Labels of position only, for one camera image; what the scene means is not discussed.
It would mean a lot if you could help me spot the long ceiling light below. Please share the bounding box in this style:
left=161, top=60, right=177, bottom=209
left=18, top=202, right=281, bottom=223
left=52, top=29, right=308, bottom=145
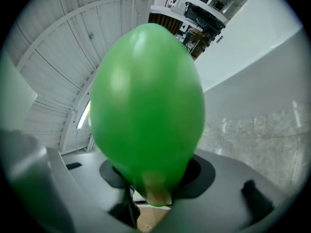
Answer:
left=76, top=100, right=92, bottom=130

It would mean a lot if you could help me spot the green bottle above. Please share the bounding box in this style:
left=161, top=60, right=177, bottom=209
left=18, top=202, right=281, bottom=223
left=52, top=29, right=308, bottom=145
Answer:
left=89, top=22, right=206, bottom=206

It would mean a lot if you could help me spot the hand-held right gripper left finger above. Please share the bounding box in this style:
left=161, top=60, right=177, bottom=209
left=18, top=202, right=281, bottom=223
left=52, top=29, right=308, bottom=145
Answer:
left=0, top=129, right=138, bottom=233

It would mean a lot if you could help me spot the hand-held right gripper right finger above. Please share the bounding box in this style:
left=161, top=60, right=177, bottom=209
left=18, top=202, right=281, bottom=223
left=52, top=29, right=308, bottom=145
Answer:
left=155, top=149, right=302, bottom=233

